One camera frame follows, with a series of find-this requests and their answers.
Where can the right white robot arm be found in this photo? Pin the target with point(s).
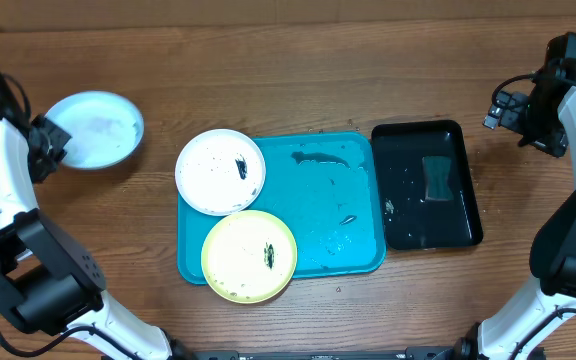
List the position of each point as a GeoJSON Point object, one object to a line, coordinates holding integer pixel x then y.
{"type": "Point", "coordinates": [548, 298]}

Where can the light blue plate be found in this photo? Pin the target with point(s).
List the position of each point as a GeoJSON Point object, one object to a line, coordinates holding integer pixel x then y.
{"type": "Point", "coordinates": [105, 128]}

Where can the pink speckled plate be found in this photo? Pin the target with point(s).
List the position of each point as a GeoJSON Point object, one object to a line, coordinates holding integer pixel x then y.
{"type": "Point", "coordinates": [220, 172]}

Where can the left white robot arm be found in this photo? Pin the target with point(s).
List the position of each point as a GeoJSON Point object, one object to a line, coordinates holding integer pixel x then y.
{"type": "Point", "coordinates": [51, 288]}

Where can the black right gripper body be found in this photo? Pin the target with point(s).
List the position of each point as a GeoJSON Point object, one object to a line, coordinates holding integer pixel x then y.
{"type": "Point", "coordinates": [538, 122]}

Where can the yellow plate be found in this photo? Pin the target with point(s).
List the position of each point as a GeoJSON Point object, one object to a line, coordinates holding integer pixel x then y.
{"type": "Point", "coordinates": [249, 257]}

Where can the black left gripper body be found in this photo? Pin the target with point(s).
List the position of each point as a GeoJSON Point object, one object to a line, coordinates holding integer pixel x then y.
{"type": "Point", "coordinates": [48, 150]}

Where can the green scouring sponge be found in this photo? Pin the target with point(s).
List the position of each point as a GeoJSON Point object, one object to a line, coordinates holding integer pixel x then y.
{"type": "Point", "coordinates": [436, 176]}

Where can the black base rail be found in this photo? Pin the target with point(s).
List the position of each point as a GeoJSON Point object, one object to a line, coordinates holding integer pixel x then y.
{"type": "Point", "coordinates": [411, 353]}

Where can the black water tray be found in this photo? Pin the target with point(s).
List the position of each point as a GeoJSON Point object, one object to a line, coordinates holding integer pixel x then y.
{"type": "Point", "coordinates": [410, 221]}

